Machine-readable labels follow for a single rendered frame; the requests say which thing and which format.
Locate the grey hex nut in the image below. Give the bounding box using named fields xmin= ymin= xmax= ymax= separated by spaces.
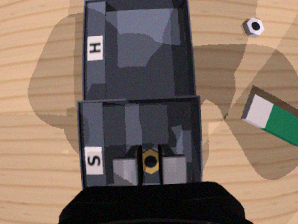
xmin=244 ymin=17 xmax=264 ymax=38

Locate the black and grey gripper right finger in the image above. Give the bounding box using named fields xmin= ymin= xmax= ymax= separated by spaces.
xmin=158 ymin=144 xmax=187 ymax=185

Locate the brass hex nut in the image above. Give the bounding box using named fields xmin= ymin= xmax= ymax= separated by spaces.
xmin=142 ymin=148 xmax=159 ymax=174

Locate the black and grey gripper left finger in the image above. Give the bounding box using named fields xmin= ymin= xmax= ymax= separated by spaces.
xmin=113 ymin=145 xmax=144 ymax=186

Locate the green and white eraser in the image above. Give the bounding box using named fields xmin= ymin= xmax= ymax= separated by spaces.
xmin=241 ymin=94 xmax=298 ymax=146

